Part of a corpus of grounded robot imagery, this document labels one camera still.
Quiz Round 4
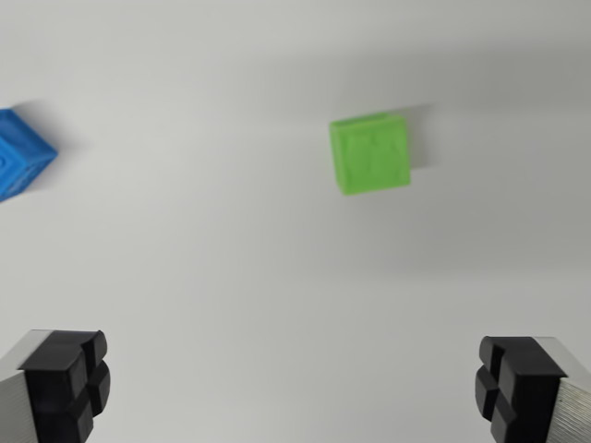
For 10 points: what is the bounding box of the black-padded silver gripper right finger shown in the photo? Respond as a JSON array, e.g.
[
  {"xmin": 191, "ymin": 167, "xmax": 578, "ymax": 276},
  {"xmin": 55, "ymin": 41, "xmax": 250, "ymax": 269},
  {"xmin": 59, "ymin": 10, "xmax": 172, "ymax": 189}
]
[{"xmin": 474, "ymin": 335, "xmax": 591, "ymax": 443}]

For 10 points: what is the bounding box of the black-padded silver gripper left finger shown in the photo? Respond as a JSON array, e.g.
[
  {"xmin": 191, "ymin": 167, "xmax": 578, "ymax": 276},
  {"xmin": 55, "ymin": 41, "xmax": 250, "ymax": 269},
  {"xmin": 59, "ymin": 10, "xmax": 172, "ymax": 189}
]
[{"xmin": 0, "ymin": 329, "xmax": 112, "ymax": 443}]

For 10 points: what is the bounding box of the blue embossed cube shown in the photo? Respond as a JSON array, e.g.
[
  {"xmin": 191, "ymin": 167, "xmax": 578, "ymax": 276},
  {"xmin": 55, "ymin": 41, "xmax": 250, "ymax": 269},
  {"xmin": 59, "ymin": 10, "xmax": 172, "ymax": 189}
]
[{"xmin": 0, "ymin": 108, "xmax": 59, "ymax": 204}]

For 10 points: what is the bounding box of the green embossed cube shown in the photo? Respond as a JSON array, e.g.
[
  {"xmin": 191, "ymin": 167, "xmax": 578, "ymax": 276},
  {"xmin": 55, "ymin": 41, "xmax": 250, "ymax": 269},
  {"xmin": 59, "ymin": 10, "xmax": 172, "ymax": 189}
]
[{"xmin": 328, "ymin": 112, "xmax": 413, "ymax": 198}]

